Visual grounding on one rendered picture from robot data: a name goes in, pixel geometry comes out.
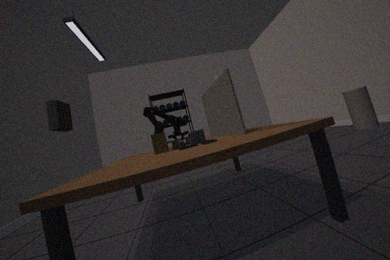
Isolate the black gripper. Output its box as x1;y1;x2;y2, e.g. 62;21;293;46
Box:
168;127;189;140

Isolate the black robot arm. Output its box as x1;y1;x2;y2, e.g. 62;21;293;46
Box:
143;107;186;134

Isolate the large grey flat panel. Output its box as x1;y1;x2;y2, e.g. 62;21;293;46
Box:
201;68;247;137

